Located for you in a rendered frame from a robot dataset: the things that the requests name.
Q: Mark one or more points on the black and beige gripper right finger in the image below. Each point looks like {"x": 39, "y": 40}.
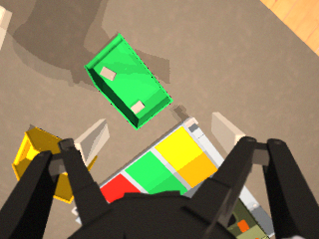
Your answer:
{"x": 294, "y": 209}

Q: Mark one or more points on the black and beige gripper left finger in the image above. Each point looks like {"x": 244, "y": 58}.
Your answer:
{"x": 25, "y": 213}

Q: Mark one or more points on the yellow bin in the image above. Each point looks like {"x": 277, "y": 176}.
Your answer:
{"x": 39, "y": 140}

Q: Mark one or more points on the green bin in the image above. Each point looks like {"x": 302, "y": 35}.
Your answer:
{"x": 133, "y": 82}

